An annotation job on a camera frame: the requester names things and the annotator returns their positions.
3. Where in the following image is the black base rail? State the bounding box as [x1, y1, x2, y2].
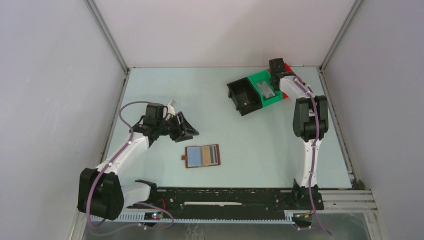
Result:
[146, 187, 324, 220]

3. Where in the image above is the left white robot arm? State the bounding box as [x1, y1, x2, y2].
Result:
[77, 101, 199, 221]

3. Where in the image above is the green plastic bin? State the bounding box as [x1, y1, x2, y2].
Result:
[247, 70, 283, 108]

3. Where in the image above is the red plastic bin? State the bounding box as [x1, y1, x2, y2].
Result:
[279, 63, 297, 100]

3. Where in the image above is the brown leather card holder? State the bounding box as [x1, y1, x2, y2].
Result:
[181, 144, 221, 169]

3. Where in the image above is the silver card in green bin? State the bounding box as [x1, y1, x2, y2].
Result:
[255, 80, 275, 99]

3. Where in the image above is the white cable duct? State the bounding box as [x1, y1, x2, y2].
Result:
[106, 211, 301, 224]

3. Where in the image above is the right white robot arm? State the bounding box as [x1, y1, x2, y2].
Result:
[268, 58, 329, 209]

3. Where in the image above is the dark card in black bin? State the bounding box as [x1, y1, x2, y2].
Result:
[237, 92, 252, 108]

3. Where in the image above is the black plastic bin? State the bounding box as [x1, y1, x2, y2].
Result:
[226, 77, 263, 116]

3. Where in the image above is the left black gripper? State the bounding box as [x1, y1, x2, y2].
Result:
[156, 111, 199, 143]

